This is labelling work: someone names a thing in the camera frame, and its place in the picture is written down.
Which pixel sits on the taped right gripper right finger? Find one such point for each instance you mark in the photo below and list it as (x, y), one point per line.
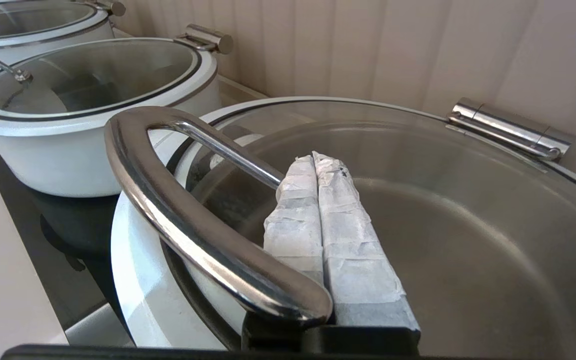
(358, 260)

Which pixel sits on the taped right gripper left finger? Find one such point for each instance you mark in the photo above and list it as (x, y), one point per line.
(293, 225)

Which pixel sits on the glass lid with white rim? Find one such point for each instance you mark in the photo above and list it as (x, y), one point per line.
(468, 250)

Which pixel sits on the white pot middle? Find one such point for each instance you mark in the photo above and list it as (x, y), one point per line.
(108, 75)

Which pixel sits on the large black induction cooktop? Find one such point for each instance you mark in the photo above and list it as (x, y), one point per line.
(28, 215)

